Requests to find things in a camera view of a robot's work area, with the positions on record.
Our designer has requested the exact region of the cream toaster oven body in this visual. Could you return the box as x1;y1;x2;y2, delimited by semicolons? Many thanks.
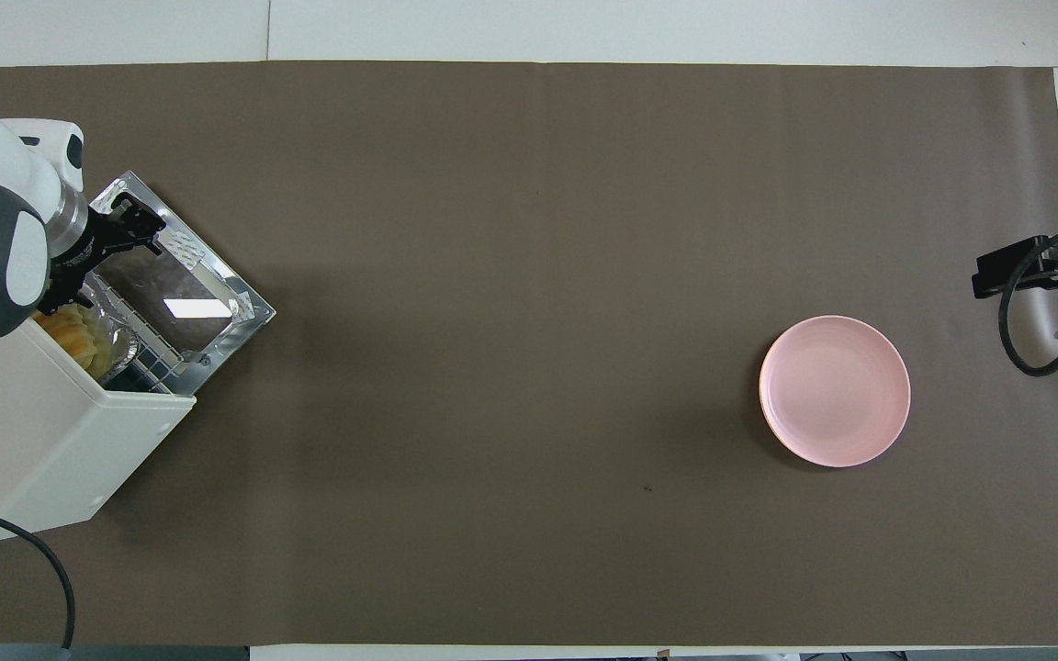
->
0;312;197;546

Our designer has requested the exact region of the yellow sliced bread loaf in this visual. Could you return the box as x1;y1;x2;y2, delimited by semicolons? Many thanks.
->
33;303;117;379

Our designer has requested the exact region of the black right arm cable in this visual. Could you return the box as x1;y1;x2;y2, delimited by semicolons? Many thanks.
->
997;228;1058;378

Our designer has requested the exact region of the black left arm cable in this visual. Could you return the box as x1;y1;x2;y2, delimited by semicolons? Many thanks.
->
0;500;78;655

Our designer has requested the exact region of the oven wire rack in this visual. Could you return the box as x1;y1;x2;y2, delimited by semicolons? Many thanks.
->
84;274;195;394

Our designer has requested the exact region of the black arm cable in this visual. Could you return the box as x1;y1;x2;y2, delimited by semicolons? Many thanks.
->
997;228;1058;378
0;500;78;655

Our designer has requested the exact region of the metal glass oven door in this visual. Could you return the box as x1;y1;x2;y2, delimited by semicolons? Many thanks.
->
56;170;277;368

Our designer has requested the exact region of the pink round plate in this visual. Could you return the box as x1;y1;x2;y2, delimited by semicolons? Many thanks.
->
759;315;912;468

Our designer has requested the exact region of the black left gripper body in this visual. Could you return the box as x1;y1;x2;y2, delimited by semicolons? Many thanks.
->
50;209;140;306

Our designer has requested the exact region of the brown table mat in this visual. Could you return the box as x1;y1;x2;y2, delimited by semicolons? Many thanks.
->
0;61;1058;646

